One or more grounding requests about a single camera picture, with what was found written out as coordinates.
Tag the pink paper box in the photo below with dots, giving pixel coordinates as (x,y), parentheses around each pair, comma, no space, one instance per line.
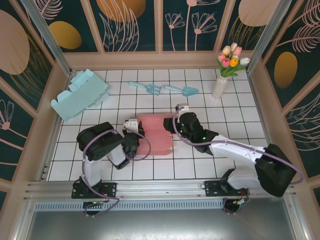
(157,135)

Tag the light blue paper box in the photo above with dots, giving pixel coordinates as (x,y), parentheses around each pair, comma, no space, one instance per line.
(80,97)

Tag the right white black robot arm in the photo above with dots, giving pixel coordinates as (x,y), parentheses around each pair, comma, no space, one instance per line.
(235,151)

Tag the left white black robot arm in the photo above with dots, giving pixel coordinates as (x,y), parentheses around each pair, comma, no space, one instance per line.
(91,170)

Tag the light blue toy shovel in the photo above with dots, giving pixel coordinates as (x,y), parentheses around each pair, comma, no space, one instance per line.
(190,91)

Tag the light blue toy rake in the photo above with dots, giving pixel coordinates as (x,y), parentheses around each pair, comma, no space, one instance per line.
(151,88)

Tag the white ribbed vase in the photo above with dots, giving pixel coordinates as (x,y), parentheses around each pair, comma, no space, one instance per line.
(219,87)

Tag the artificial tulip bouquet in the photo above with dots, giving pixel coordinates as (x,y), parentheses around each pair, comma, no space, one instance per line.
(233,62)

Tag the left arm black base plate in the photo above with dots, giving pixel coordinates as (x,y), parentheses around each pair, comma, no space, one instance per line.
(110,190)

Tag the long aluminium mounting rail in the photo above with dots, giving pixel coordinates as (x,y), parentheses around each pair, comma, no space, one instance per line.
(160,186)

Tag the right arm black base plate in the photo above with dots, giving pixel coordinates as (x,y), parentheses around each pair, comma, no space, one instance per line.
(212,190)

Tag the aluminium side rail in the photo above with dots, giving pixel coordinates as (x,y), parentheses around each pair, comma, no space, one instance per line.
(259,105)
(55,130)

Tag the aluminium corner post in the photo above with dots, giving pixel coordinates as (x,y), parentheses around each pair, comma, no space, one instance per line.
(265,35)
(50,42)

